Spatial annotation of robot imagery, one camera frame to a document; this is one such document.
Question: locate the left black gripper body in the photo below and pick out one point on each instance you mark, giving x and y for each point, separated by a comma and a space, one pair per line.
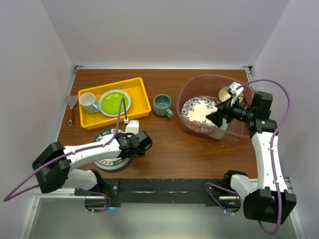
141, 152

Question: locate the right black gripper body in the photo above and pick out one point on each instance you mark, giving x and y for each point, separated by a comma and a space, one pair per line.
239, 113

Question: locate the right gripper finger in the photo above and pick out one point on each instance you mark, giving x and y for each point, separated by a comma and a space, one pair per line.
217, 117
221, 106

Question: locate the brown floral cream-inside bowl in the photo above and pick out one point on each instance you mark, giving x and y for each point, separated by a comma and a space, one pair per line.
223, 95

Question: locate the light-teal divided rectangular dish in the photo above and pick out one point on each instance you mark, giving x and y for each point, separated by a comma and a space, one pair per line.
218, 132

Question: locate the blue floral plate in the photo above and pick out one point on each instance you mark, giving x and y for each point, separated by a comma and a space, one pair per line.
196, 109

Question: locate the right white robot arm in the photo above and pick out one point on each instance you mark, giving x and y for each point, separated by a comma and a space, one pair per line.
268, 201

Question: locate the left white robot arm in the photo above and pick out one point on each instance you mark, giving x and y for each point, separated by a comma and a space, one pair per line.
59, 164

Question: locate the clear pink plastic bin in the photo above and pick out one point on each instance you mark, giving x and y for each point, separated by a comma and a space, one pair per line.
208, 85

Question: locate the light-blue bottom plate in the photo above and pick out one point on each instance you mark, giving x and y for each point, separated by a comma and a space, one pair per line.
109, 165

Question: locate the yellow plastic tray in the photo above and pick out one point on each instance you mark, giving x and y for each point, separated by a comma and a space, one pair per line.
140, 105

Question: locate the teal speckled ceramic mug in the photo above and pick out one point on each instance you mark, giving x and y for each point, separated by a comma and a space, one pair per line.
162, 105

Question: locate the light-blue scalloped plate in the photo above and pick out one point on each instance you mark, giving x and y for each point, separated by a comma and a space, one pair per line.
122, 106

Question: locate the green plate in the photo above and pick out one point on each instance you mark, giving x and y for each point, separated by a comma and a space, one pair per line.
109, 102

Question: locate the white light-blue mug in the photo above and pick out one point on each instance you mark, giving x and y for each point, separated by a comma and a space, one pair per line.
89, 103

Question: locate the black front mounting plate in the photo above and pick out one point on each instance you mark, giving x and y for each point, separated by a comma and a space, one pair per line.
168, 191

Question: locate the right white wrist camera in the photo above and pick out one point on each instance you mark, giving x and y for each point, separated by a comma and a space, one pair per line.
236, 93

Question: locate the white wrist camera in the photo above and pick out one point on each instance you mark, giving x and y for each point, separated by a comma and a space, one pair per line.
236, 93
132, 127

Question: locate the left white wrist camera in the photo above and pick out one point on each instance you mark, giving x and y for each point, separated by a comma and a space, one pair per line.
132, 127

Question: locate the metal scraper wooden handle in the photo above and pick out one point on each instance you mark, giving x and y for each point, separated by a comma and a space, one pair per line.
71, 102

